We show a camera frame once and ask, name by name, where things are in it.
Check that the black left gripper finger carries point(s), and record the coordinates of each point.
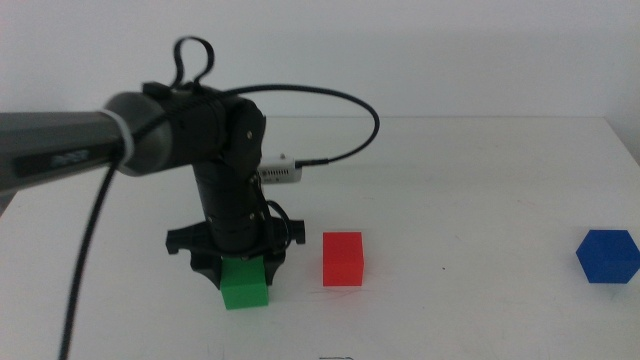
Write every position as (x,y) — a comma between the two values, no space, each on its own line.
(273,264)
(209,270)

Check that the red cube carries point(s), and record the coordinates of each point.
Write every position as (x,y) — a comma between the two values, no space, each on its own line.
(342,260)

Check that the green cube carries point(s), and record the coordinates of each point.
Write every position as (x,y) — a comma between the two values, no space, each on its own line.
(245,285)

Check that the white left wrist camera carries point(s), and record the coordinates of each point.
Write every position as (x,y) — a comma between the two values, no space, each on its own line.
(280,172)

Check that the blue cube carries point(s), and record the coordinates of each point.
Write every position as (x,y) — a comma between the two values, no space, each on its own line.
(607,257)

